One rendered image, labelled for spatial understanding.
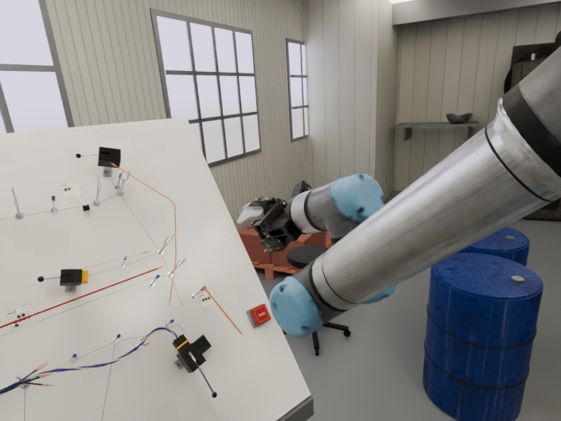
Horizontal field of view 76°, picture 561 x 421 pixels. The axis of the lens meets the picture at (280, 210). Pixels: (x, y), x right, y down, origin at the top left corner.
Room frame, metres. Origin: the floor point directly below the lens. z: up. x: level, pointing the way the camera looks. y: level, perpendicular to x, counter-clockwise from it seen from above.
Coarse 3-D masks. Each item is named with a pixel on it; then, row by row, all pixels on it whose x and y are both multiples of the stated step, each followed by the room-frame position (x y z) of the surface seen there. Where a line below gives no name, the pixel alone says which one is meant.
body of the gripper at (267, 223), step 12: (276, 204) 0.66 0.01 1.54; (288, 204) 0.61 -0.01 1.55; (264, 216) 0.65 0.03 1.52; (276, 216) 0.65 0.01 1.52; (288, 216) 0.60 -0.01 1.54; (264, 228) 0.63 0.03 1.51; (276, 228) 0.60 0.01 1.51; (288, 228) 0.59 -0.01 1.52; (264, 240) 0.66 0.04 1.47; (276, 240) 0.62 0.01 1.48; (288, 240) 0.64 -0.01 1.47
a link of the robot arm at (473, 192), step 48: (528, 96) 0.25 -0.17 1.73; (480, 144) 0.27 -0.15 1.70; (528, 144) 0.23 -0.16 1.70; (432, 192) 0.29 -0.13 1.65; (480, 192) 0.26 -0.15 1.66; (528, 192) 0.24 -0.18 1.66; (384, 240) 0.32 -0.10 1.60; (432, 240) 0.29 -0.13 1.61; (480, 240) 0.29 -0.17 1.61; (288, 288) 0.39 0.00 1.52; (336, 288) 0.36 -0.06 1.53; (384, 288) 0.34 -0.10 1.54
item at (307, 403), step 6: (306, 402) 0.84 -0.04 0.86; (312, 402) 0.85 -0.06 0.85; (294, 408) 0.82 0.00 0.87; (300, 408) 0.82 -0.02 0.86; (306, 408) 0.84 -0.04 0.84; (312, 408) 0.85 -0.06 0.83; (288, 414) 0.80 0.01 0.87; (294, 414) 0.81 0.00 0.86; (300, 414) 0.82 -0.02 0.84; (306, 414) 0.84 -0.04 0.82; (312, 414) 0.85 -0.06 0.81; (276, 420) 0.79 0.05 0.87; (282, 420) 0.79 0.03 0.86; (288, 420) 0.80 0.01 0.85; (294, 420) 0.81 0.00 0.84; (300, 420) 0.82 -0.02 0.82
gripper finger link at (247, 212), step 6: (240, 210) 0.77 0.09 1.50; (246, 210) 0.74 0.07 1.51; (252, 210) 0.72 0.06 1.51; (258, 210) 0.71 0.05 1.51; (264, 210) 0.71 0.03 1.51; (240, 216) 0.72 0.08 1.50; (246, 216) 0.71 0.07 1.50; (252, 216) 0.71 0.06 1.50; (258, 216) 0.70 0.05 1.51; (240, 222) 0.70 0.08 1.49
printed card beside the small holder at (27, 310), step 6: (24, 306) 0.75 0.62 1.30; (30, 306) 0.75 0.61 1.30; (6, 312) 0.73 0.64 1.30; (12, 312) 0.73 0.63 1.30; (18, 312) 0.74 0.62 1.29; (24, 312) 0.74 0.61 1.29; (30, 312) 0.74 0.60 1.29; (12, 318) 0.72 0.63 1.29; (18, 318) 0.73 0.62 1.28; (30, 318) 0.74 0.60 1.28; (36, 318) 0.74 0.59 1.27; (12, 324) 0.72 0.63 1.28; (18, 324) 0.72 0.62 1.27; (24, 324) 0.72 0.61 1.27; (30, 324) 0.73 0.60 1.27; (12, 330) 0.71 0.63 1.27
